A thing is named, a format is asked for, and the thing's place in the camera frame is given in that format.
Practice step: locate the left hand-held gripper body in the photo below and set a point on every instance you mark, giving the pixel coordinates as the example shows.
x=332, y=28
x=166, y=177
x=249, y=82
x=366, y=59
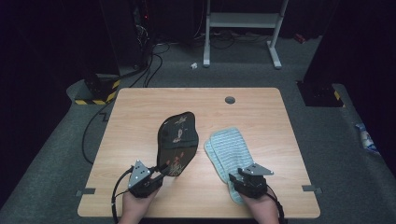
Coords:
x=143, y=183

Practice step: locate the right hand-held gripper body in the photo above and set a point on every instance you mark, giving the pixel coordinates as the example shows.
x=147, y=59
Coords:
x=252, y=183

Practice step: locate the light blue striped cloth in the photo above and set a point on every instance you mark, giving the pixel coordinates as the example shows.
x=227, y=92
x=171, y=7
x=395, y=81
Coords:
x=229, y=146

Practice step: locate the person's left hand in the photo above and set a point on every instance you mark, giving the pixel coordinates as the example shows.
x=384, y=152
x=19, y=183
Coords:
x=137, y=205

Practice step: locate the person's right hand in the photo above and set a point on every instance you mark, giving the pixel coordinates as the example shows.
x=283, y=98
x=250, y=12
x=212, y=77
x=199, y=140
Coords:
x=261, y=208

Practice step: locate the black yellow striped stand base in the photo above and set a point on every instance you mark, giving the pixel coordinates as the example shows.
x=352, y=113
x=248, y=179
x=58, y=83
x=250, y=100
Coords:
x=109, y=97

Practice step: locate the black stand base yellow corner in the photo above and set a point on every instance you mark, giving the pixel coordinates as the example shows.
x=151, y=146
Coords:
x=317, y=95

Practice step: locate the small white crumpled scrap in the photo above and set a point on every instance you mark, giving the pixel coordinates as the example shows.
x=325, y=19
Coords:
x=194, y=65

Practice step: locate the blue white packet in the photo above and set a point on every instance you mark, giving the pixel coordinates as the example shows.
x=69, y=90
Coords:
x=366, y=140

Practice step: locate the dark equipment rack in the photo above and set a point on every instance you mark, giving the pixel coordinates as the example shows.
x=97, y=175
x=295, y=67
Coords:
x=137, y=34

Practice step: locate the small red object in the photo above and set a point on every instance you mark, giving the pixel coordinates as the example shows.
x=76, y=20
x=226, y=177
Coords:
x=299, y=38

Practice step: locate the white metal stand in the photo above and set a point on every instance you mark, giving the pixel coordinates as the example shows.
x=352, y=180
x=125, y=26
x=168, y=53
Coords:
x=243, y=20

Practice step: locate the grey table edge bracket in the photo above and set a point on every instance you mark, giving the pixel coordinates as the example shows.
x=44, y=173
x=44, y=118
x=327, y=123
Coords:
x=311, y=188
x=85, y=192

